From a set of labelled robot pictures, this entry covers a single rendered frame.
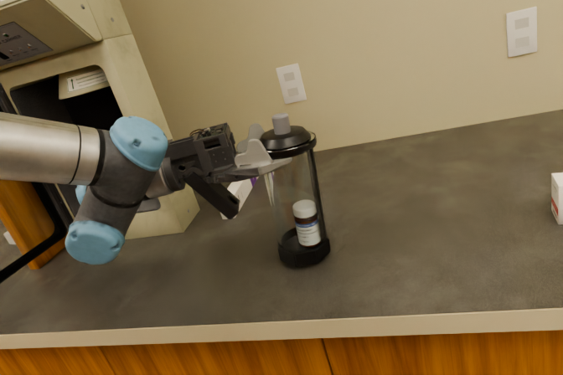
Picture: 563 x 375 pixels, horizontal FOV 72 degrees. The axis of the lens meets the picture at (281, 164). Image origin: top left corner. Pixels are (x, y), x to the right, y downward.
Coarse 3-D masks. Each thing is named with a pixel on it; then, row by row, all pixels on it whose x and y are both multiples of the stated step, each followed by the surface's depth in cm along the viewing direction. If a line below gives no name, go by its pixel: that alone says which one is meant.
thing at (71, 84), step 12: (72, 72) 86; (84, 72) 86; (96, 72) 87; (60, 84) 88; (72, 84) 86; (84, 84) 86; (96, 84) 87; (108, 84) 88; (60, 96) 89; (72, 96) 87
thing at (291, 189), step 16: (304, 144) 62; (304, 160) 63; (272, 176) 64; (288, 176) 63; (304, 176) 64; (272, 192) 66; (288, 192) 64; (304, 192) 65; (272, 208) 68; (288, 208) 66; (304, 208) 66; (320, 208) 69; (288, 224) 67; (304, 224) 67; (320, 224) 69; (288, 240) 68; (304, 240) 68; (320, 240) 69
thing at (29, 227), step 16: (0, 192) 86; (16, 192) 89; (32, 192) 92; (0, 208) 86; (16, 208) 89; (32, 208) 92; (0, 224) 86; (16, 224) 89; (32, 224) 92; (48, 224) 95; (0, 240) 85; (16, 240) 88; (32, 240) 92; (0, 256) 85; (16, 256) 88
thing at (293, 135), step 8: (272, 120) 64; (280, 120) 63; (288, 120) 64; (280, 128) 64; (288, 128) 64; (296, 128) 66; (304, 128) 65; (264, 136) 65; (272, 136) 64; (280, 136) 63; (288, 136) 62; (296, 136) 62; (304, 136) 63; (264, 144) 63; (272, 144) 62; (280, 144) 62; (288, 144) 62; (296, 144) 62
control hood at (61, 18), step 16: (16, 0) 66; (32, 0) 66; (48, 0) 66; (64, 0) 70; (80, 0) 74; (0, 16) 69; (16, 16) 69; (32, 16) 69; (48, 16) 69; (64, 16) 70; (80, 16) 73; (32, 32) 73; (48, 32) 73; (64, 32) 73; (80, 32) 73; (96, 32) 77; (64, 48) 77; (16, 64) 82
